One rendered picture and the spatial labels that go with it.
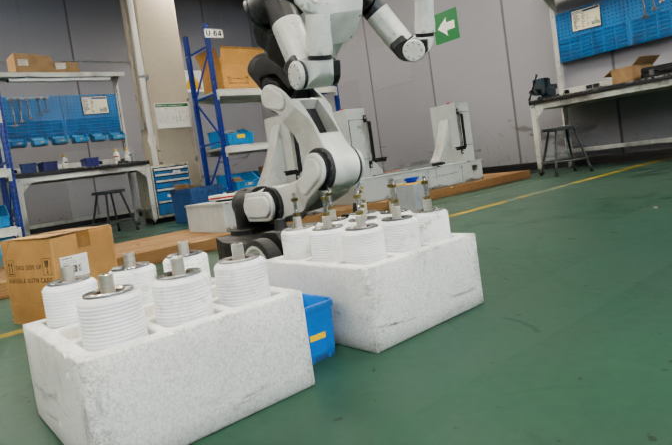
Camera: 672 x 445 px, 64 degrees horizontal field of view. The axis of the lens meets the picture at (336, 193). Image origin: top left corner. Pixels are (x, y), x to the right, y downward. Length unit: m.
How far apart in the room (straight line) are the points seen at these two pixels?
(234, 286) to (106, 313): 0.22
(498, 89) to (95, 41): 6.54
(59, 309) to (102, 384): 0.29
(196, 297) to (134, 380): 0.16
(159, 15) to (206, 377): 7.38
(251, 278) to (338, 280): 0.27
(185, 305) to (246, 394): 0.18
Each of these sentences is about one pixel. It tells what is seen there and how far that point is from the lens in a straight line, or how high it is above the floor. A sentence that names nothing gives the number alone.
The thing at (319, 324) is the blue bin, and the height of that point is 0.08.
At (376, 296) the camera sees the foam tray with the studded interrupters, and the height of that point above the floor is 0.12.
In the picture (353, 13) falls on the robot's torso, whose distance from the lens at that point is 1.82.
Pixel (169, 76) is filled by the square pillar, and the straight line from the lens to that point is 7.92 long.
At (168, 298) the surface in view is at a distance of 0.94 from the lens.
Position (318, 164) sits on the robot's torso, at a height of 0.41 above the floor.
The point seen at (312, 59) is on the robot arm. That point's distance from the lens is 1.46.
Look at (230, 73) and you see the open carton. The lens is 6.65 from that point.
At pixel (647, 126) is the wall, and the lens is 6.32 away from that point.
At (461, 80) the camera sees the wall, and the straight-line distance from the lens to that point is 7.43.
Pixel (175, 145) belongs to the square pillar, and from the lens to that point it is 7.76.
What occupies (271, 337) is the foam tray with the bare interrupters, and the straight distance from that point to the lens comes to 0.99.
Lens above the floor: 0.40
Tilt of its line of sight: 3 degrees down
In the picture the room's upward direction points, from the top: 8 degrees counter-clockwise
